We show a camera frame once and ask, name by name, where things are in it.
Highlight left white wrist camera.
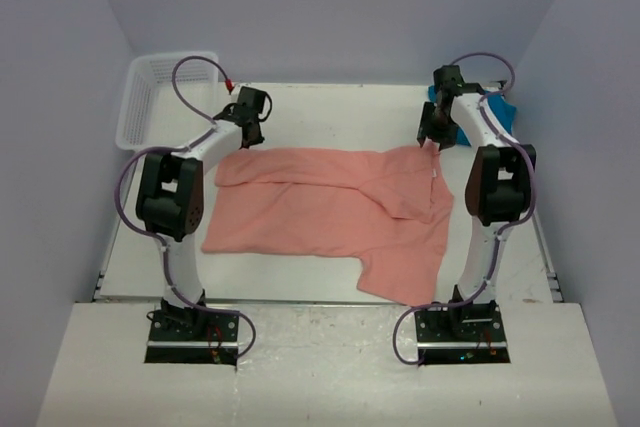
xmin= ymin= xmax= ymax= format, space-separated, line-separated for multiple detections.
xmin=224 ymin=78 xmax=251 ymax=96

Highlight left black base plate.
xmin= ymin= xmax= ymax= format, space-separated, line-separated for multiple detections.
xmin=144 ymin=309 xmax=239 ymax=367

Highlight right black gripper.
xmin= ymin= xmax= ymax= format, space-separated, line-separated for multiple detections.
xmin=418 ymin=102 xmax=459 ymax=152

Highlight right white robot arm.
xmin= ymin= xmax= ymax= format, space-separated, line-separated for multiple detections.
xmin=415 ymin=64 xmax=536 ymax=343

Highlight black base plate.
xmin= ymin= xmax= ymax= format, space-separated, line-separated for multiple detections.
xmin=414 ymin=301 xmax=510 ymax=366
xmin=144 ymin=309 xmax=239 ymax=367

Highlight blue folded t shirt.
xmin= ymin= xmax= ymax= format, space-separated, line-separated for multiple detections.
xmin=421 ymin=85 xmax=517 ymax=147

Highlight pink t shirt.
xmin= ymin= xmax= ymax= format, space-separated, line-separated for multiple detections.
xmin=201 ymin=143 xmax=454 ymax=306

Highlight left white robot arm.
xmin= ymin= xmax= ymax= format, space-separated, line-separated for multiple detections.
xmin=135 ymin=86 xmax=273 ymax=344

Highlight white plastic basket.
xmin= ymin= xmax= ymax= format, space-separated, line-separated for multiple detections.
xmin=115 ymin=51 xmax=221 ymax=152

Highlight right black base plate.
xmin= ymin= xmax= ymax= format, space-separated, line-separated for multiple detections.
xmin=414 ymin=301 xmax=510 ymax=366

